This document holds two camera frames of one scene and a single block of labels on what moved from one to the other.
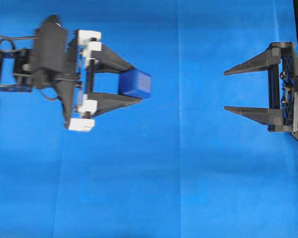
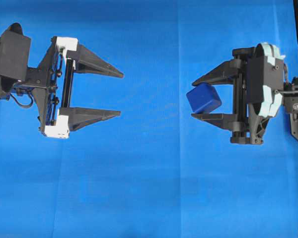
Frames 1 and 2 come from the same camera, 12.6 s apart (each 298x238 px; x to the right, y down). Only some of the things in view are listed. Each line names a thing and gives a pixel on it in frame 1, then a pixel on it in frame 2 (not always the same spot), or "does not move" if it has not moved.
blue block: (135, 84) -> (203, 98)
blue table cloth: (176, 164) does not move
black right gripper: (287, 89) -> (249, 125)
